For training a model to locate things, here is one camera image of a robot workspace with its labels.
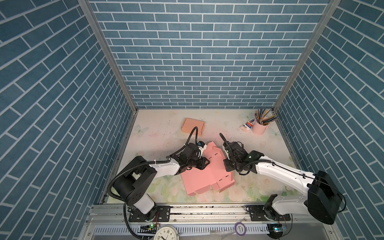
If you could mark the pink pencil cup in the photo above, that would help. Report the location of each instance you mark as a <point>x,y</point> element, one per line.
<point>258,129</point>

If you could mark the pink paper box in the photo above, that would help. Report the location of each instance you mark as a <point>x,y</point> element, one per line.
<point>213,177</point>

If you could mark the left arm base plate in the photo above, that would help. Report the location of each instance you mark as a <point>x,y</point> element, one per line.
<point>156,214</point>

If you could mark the orange paper box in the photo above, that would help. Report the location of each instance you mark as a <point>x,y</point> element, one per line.
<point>189,124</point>

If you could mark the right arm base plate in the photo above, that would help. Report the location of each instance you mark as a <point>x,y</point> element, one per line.
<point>262,213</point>

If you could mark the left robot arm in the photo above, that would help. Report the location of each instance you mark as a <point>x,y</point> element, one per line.
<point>131,183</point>

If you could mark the green lit circuit board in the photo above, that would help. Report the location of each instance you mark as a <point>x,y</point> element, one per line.
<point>276,231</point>

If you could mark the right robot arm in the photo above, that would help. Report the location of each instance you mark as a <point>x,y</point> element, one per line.
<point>318,194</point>

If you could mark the coloured pencils bundle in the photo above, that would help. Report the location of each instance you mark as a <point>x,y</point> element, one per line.
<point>265,116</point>

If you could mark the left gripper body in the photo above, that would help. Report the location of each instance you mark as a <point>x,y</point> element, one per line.
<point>190,163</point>

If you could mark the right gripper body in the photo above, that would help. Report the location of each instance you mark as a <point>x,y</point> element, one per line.
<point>231,164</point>

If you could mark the aluminium rail frame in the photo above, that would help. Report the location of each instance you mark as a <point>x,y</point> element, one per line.
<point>201,221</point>

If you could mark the white analog clock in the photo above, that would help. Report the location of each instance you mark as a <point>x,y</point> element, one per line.
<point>167,233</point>

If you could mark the purple tape roll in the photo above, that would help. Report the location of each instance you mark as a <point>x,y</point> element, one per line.
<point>240,229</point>

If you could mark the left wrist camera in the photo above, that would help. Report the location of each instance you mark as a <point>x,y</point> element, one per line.
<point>202,146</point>

